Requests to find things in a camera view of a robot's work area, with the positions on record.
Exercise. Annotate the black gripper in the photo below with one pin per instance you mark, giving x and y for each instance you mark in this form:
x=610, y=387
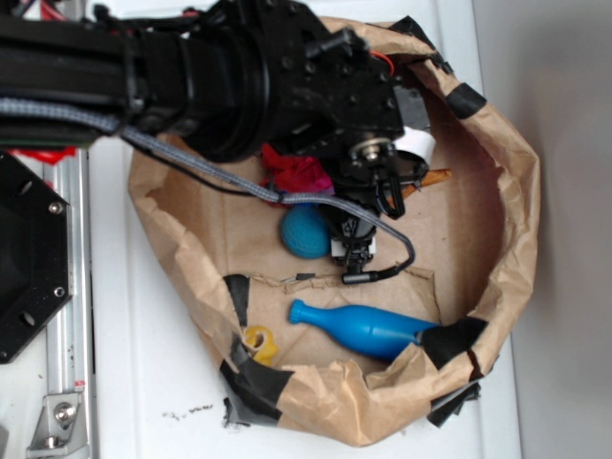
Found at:
x=345, y=107

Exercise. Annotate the brown spiral sea shell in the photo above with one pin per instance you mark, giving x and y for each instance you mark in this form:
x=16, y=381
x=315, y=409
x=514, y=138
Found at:
x=432, y=178

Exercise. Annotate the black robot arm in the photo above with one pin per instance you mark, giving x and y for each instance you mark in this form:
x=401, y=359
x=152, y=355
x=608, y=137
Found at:
x=228, y=80

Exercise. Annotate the crumpled red paper ball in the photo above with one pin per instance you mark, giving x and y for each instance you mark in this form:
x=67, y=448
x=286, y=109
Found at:
x=286, y=174

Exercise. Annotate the blue textured ball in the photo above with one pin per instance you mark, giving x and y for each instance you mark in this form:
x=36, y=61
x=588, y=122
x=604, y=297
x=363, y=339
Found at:
x=305, y=234

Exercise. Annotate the blue plastic bowling pin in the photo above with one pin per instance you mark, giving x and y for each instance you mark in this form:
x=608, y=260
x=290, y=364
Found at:
x=365, y=330

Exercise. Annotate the brown paper bag bin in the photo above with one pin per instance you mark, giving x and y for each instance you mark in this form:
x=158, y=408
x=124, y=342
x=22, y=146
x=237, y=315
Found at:
x=476, y=241

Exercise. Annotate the small yellow toy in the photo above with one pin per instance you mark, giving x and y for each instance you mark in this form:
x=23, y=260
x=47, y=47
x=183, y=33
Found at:
x=261, y=344

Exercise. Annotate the white tray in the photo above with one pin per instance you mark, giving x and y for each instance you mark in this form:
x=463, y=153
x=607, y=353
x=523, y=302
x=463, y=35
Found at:
x=159, y=393

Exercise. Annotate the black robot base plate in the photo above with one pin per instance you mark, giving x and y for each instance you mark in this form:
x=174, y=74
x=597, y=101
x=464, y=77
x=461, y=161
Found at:
x=35, y=262

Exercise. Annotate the aluminium extrusion rail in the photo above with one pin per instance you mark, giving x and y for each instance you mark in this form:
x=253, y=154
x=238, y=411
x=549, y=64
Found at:
x=70, y=343

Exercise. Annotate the metal corner bracket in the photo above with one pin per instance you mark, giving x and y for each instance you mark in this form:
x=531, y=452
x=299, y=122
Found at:
x=61, y=430

